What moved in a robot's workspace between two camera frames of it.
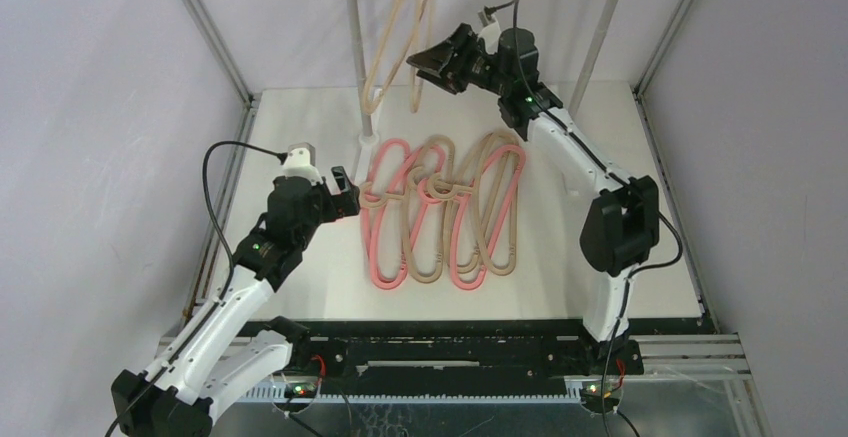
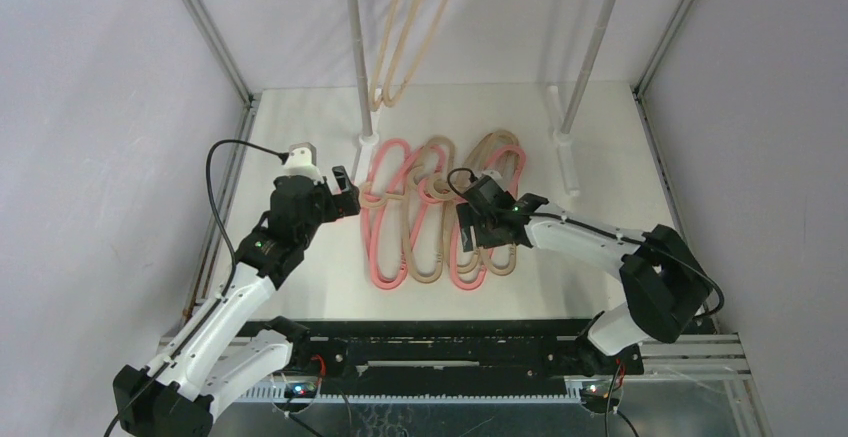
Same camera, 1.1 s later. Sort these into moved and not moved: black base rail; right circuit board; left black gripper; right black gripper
Moved: right black gripper
Not moved: left black gripper; black base rail; right circuit board
